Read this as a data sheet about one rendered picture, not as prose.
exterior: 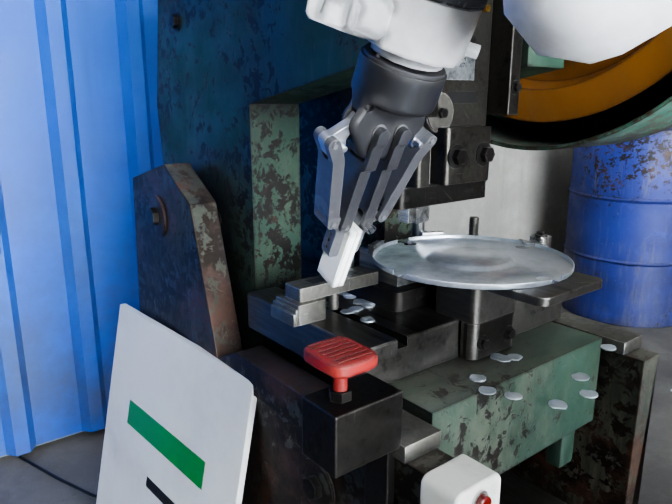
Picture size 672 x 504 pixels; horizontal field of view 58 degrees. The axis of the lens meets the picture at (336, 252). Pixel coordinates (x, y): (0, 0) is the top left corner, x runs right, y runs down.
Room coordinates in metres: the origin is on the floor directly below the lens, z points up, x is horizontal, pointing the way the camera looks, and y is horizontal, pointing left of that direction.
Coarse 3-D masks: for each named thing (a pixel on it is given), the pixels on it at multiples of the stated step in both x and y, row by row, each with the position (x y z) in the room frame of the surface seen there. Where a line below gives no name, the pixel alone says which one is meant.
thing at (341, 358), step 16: (304, 352) 0.60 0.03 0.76; (320, 352) 0.59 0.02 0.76; (336, 352) 0.59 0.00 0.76; (352, 352) 0.59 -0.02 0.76; (368, 352) 0.59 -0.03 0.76; (320, 368) 0.57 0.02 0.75; (336, 368) 0.56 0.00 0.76; (352, 368) 0.56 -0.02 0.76; (368, 368) 0.57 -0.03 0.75; (336, 384) 0.59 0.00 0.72
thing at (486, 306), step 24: (456, 288) 0.83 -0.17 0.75; (528, 288) 0.74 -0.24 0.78; (552, 288) 0.74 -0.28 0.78; (576, 288) 0.74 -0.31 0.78; (600, 288) 0.78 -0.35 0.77; (456, 312) 0.83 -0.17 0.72; (480, 312) 0.81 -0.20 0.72; (504, 312) 0.85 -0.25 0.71; (480, 336) 0.82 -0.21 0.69; (504, 336) 0.85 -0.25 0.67
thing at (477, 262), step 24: (408, 240) 1.00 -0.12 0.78; (432, 240) 1.00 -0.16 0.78; (456, 240) 1.00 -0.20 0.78; (480, 240) 1.00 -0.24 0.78; (504, 240) 1.00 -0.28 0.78; (384, 264) 0.85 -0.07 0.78; (408, 264) 0.85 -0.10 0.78; (432, 264) 0.85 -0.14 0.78; (456, 264) 0.83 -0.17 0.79; (480, 264) 0.83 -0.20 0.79; (504, 264) 0.83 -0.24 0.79; (528, 264) 0.85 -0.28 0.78; (552, 264) 0.85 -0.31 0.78; (480, 288) 0.74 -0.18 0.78; (504, 288) 0.74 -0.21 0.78
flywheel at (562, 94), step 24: (648, 48) 1.03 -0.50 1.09; (552, 72) 1.20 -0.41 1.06; (576, 72) 1.17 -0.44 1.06; (600, 72) 1.11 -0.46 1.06; (624, 72) 1.06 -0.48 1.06; (648, 72) 1.03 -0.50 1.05; (528, 96) 1.20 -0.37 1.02; (552, 96) 1.16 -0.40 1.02; (576, 96) 1.12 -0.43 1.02; (600, 96) 1.09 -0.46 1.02; (624, 96) 1.06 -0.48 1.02; (648, 96) 1.07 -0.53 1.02; (528, 120) 1.20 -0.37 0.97; (552, 120) 1.16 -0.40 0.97; (576, 120) 1.15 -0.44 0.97
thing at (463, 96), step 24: (480, 24) 0.94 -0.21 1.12; (480, 48) 0.94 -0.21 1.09; (456, 72) 0.91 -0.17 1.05; (480, 72) 0.94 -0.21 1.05; (456, 96) 0.91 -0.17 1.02; (480, 96) 0.95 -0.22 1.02; (432, 120) 0.86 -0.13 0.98; (456, 120) 0.91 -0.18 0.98; (480, 120) 0.95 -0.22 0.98; (456, 144) 0.87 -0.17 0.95; (480, 144) 0.90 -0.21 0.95; (432, 168) 0.88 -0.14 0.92; (456, 168) 0.87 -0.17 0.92; (480, 168) 0.90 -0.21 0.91
